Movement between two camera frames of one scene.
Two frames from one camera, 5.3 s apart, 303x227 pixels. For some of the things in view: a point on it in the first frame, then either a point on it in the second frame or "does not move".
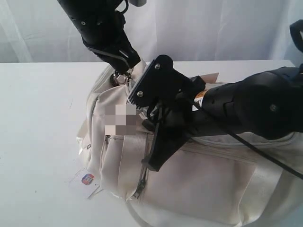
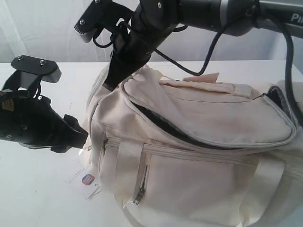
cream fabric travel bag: x=222 y=181 does not move
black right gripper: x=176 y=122 → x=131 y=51
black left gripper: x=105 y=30 → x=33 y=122
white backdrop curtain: x=38 y=31 does not move
